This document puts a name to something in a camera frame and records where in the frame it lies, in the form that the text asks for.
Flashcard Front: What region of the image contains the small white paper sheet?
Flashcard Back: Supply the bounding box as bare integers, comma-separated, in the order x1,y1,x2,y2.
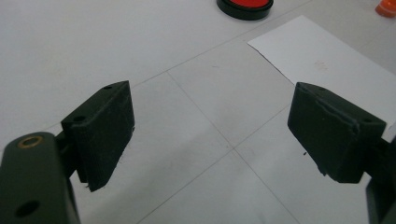
247,14,396,134

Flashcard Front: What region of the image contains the orange stamp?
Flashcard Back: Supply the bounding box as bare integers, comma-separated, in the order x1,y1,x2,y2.
375,0,396,19

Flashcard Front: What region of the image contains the large white table cover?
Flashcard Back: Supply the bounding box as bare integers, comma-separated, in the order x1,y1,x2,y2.
0,0,396,224

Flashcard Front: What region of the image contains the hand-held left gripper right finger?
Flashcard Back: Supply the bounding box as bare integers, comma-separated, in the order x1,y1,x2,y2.
287,81,387,184

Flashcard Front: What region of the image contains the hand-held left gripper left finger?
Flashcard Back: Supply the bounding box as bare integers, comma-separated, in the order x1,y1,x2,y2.
61,80,135,192

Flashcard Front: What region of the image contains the round red ink pad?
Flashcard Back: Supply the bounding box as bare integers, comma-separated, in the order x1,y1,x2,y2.
216,0,275,21

